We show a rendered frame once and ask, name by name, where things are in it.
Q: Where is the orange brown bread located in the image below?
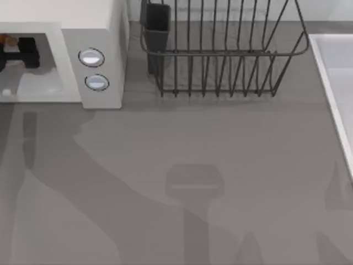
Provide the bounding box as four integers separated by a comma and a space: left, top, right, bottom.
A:
0, 33, 19, 46

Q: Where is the large round microwave knob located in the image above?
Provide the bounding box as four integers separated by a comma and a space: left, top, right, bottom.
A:
78, 47, 105, 68

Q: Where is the small round microwave knob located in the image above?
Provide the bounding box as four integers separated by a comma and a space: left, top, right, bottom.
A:
84, 73, 110, 92

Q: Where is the pale microwave oven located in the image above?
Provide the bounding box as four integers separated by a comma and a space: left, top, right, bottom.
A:
0, 0, 130, 110

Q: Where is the dark grey cutlery holder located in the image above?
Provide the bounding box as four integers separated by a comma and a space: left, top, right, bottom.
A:
140, 0, 172, 76

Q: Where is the dark wire dish rack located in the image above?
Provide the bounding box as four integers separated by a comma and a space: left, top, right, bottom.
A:
139, 0, 310, 98

